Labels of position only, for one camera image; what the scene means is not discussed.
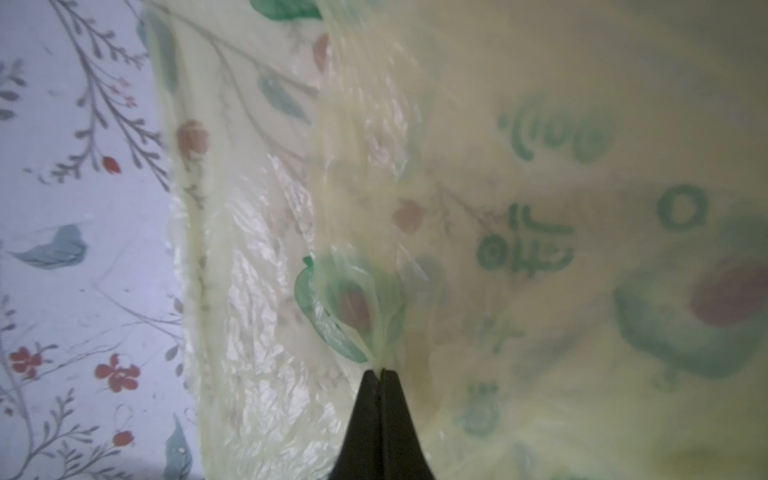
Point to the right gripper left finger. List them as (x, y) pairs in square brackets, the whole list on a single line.
[(360, 454)]

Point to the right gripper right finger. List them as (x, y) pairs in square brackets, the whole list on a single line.
[(401, 453)]

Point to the yellow plastic bag top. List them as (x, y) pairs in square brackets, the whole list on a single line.
[(548, 217)]

